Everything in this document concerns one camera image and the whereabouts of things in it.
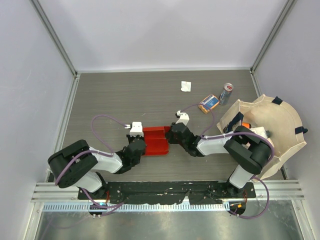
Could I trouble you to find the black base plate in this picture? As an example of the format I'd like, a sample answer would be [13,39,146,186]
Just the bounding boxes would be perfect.
[78,180,256,205]

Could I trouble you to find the crumpled white paper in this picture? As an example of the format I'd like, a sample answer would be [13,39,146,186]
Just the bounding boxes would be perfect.
[180,81,192,92]

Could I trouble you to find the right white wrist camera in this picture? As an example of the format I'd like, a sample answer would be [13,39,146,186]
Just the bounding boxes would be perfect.
[175,110,190,126]

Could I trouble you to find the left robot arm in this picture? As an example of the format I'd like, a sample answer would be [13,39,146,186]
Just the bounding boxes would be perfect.
[47,135,147,200]

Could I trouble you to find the white cosmetic box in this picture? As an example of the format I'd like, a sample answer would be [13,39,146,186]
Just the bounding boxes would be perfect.
[249,126,271,139]

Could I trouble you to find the orange blue snack pack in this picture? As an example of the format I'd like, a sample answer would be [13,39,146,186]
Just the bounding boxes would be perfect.
[198,94,220,114]

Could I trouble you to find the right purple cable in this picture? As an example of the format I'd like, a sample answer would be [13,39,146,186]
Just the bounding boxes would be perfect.
[179,103,276,220]

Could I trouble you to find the beige tote bag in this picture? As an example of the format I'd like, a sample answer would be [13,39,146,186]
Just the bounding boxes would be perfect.
[217,94,308,180]

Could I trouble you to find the white slotted cable duct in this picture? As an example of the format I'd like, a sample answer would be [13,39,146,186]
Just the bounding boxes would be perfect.
[42,202,230,213]

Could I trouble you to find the orange capped bottle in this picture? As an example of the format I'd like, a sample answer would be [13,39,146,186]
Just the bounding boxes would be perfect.
[241,122,252,129]

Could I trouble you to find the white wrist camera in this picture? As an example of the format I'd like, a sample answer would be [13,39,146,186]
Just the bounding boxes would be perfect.
[175,110,190,126]
[124,121,144,137]

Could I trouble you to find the silver drink can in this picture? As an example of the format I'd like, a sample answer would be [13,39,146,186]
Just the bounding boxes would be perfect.
[219,83,234,105]

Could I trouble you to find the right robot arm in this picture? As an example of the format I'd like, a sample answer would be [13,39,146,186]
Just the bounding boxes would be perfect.
[165,123,275,198]

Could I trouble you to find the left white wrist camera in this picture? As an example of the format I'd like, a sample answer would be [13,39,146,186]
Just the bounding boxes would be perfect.
[124,121,144,137]

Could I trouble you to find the red paper box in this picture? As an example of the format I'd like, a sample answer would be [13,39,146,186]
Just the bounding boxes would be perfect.
[142,126,170,156]

